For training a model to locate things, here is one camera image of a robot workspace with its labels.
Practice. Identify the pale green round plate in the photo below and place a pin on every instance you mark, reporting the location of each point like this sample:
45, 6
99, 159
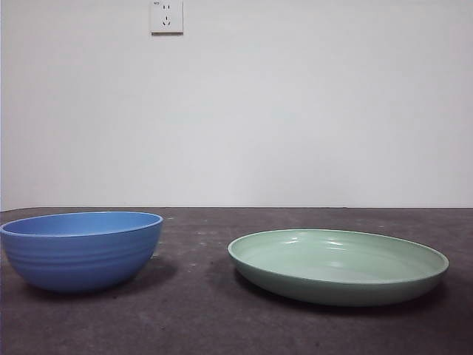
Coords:
332, 288

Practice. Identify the blue ribbed bowl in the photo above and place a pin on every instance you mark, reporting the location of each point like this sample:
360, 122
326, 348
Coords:
81, 262

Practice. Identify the white wall socket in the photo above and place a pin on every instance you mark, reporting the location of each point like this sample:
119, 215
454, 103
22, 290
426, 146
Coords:
167, 18

